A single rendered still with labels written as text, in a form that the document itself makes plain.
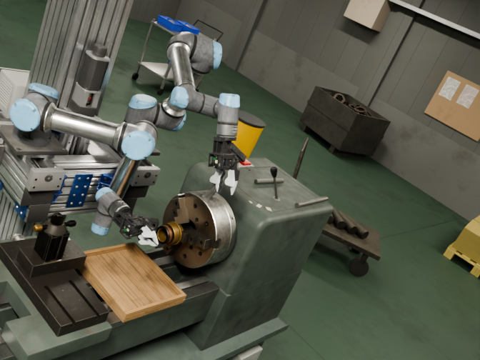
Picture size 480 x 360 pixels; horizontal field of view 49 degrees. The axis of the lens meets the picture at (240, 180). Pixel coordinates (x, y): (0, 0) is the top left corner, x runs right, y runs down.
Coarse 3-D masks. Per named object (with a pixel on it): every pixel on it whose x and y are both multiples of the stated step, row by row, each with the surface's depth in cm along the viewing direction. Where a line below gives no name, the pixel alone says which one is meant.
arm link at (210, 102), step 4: (208, 96) 195; (212, 96) 197; (208, 100) 194; (212, 100) 195; (216, 100) 195; (204, 104) 193; (208, 104) 194; (212, 104) 195; (204, 108) 194; (208, 108) 194; (212, 108) 195; (200, 112) 195; (204, 112) 195; (208, 112) 195; (212, 112) 196; (212, 116) 198; (216, 116) 195
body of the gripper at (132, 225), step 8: (128, 208) 209; (120, 216) 209; (128, 216) 203; (136, 216) 206; (120, 224) 206; (128, 224) 201; (136, 224) 201; (120, 232) 204; (128, 232) 202; (136, 232) 205
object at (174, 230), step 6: (174, 222) 210; (162, 228) 207; (168, 228) 206; (174, 228) 208; (180, 228) 209; (156, 234) 209; (162, 234) 211; (168, 234) 205; (174, 234) 207; (180, 234) 209; (162, 240) 209; (168, 240) 205; (174, 240) 208; (180, 240) 210
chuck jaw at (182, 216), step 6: (180, 198) 216; (174, 204) 217; (180, 204) 215; (174, 210) 214; (180, 210) 215; (186, 210) 217; (174, 216) 214; (180, 216) 214; (186, 216) 217; (180, 222) 213; (186, 222) 216
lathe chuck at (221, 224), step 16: (192, 192) 217; (192, 208) 216; (208, 208) 210; (224, 208) 216; (192, 224) 226; (208, 224) 211; (224, 224) 212; (224, 240) 213; (176, 256) 223; (192, 256) 217; (208, 256) 212
